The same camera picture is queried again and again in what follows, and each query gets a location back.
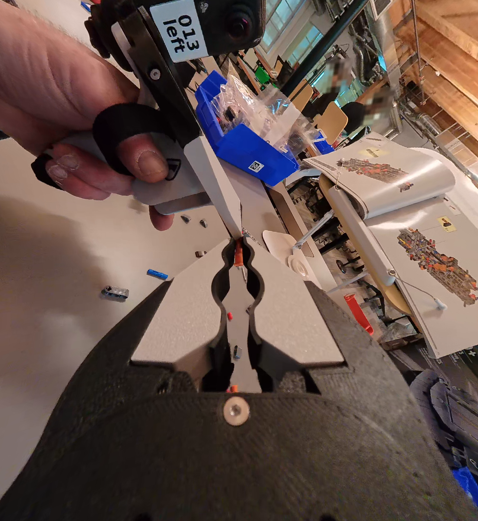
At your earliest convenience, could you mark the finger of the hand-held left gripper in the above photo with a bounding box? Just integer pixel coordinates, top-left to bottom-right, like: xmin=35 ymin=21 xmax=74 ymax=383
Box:
xmin=182 ymin=134 xmax=244 ymax=239

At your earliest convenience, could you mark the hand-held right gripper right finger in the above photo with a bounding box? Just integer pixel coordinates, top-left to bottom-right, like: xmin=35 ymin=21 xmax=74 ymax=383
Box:
xmin=243 ymin=237 xmax=345 ymax=380

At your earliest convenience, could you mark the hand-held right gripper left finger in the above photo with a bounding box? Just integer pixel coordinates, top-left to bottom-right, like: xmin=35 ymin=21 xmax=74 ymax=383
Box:
xmin=130 ymin=238 xmax=234 ymax=380

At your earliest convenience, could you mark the lego set box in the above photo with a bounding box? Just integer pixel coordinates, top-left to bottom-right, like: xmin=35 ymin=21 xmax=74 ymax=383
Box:
xmin=379 ymin=334 xmax=478 ymax=485

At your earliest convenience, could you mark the lego instruction booklet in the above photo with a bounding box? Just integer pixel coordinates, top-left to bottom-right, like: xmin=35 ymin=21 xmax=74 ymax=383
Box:
xmin=302 ymin=131 xmax=478 ymax=360

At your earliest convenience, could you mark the person's left hand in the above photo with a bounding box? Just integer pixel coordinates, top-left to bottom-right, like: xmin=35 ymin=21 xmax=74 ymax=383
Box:
xmin=0 ymin=0 xmax=175 ymax=232

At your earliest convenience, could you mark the blue plastic bin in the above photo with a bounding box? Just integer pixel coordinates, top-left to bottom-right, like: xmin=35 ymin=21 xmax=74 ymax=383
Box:
xmin=194 ymin=70 xmax=301 ymax=187

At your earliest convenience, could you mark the red black hand tool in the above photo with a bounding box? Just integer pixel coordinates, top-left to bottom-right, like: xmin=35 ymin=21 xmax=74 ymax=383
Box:
xmin=343 ymin=293 xmax=375 ymax=335

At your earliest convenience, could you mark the pile of clear plastic bags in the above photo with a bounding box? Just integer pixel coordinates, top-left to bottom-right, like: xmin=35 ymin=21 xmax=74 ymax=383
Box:
xmin=221 ymin=73 xmax=325 ymax=159

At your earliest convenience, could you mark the tan wooden chair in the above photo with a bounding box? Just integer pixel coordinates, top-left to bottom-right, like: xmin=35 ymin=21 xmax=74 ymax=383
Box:
xmin=288 ymin=79 xmax=315 ymax=112
xmin=313 ymin=102 xmax=349 ymax=144

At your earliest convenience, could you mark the blue plastic crate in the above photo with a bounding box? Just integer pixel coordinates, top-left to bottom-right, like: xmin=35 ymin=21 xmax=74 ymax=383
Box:
xmin=452 ymin=466 xmax=478 ymax=521

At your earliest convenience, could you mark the black coiled cable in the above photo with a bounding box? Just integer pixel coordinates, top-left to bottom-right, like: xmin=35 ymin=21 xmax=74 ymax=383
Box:
xmin=314 ymin=234 xmax=353 ymax=253

